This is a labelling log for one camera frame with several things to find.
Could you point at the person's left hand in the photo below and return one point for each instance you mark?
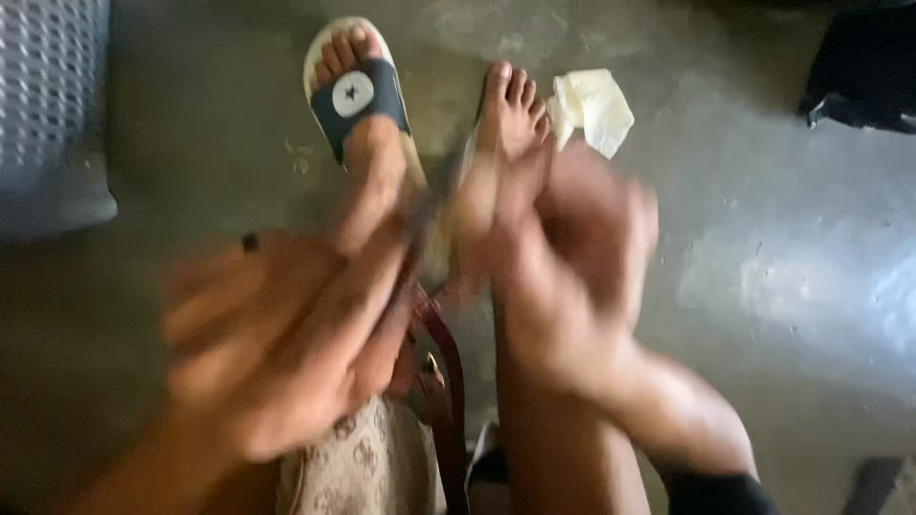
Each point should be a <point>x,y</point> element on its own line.
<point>286,357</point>

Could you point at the person's right hand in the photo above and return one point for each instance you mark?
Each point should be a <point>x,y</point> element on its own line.
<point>565,300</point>

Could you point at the person's left fingers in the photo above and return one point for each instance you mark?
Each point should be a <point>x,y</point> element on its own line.
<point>215,322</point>

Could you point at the person's right fingers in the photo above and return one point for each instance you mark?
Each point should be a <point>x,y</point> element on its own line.
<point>601,214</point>

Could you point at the crumpled white tissue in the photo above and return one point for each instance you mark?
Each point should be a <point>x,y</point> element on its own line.
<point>592,107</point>

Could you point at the person's right foot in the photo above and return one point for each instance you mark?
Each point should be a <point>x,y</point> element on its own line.
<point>504,121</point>

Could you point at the person's foot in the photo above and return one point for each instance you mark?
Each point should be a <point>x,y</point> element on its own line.
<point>504,121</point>
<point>368,157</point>

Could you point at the beige patterned bag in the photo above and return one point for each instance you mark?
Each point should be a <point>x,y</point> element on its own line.
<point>358,465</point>

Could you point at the person's left foot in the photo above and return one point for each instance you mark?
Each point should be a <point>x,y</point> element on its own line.
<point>368,157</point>

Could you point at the grey woven basket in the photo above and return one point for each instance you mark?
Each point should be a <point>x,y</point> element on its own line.
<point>50,107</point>

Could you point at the black bag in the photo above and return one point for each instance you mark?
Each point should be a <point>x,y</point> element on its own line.
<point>866,68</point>

